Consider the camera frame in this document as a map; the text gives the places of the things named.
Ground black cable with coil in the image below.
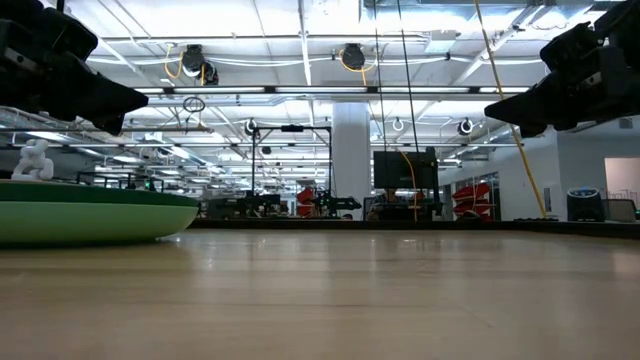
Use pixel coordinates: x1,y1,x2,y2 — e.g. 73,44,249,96
396,0,422,154

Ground grey mesh basket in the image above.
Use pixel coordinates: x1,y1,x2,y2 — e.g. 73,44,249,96
602,198,640,223

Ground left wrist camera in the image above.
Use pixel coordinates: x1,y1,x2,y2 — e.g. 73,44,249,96
47,9,100,64

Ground dark background table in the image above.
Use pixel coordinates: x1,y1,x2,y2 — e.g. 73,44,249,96
199,193,282,220

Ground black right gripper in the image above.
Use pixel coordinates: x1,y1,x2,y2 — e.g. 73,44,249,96
483,0,640,140

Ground black monitor screen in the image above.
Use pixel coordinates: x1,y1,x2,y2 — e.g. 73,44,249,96
372,147,441,191

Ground large dark green plate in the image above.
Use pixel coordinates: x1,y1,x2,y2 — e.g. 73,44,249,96
0,179,200,209

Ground red storage bins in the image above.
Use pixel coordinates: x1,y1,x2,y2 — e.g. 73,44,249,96
451,182,495,220
296,187,317,218

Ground white sculpted object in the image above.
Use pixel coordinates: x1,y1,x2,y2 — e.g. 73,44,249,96
10,138,55,182

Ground large light green plate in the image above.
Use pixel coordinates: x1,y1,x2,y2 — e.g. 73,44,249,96
0,199,200,246

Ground white board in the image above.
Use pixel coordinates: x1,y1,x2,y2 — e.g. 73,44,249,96
603,156,640,202

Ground black hanging cable coil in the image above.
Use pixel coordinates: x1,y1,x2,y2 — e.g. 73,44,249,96
181,95,207,114

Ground black background workbench frame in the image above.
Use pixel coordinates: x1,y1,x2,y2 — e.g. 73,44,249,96
74,171,166,194

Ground white building column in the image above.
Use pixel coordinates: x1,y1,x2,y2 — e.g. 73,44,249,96
331,102,372,221

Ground long light strip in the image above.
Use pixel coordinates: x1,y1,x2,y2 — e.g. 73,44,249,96
133,85,531,96

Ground yellow cable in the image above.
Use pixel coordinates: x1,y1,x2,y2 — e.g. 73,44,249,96
472,0,550,220
397,148,420,222

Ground black aluminium table frame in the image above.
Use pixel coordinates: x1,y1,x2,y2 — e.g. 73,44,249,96
188,217,640,240

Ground black frame rig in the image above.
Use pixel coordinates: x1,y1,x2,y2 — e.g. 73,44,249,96
250,124,334,197

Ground black round bin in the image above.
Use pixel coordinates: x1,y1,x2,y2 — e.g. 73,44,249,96
565,186,607,223

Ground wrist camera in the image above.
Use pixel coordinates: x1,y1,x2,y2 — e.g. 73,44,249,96
47,9,100,64
538,21,605,72

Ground black cable reel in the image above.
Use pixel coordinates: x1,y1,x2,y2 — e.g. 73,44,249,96
180,43,220,86
341,43,367,71

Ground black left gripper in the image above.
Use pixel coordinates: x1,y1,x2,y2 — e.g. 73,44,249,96
0,0,150,137

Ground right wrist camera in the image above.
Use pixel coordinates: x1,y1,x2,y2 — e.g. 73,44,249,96
538,21,605,72

